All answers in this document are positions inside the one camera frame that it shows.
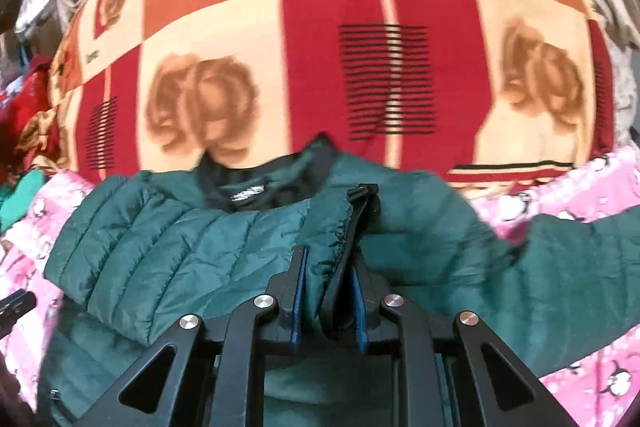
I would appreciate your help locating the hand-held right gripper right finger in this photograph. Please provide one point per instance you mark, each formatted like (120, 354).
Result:
(358, 307)

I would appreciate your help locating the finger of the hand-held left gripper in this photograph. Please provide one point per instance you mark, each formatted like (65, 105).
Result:
(17, 307)

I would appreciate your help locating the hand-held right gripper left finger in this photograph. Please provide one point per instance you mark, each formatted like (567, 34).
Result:
(298, 302)

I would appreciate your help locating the dark green puffer jacket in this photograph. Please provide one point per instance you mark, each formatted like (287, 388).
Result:
(200, 247)

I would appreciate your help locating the teal green cloth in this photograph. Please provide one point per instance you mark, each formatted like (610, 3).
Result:
(17, 199)

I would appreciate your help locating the red and gold cloth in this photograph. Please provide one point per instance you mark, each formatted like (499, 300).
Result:
(27, 107)

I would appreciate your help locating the red cream rose printed blanket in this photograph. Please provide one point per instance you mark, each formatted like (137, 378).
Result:
(310, 57)

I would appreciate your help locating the pink penguin printed blanket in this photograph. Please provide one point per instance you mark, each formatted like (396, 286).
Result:
(575, 192)

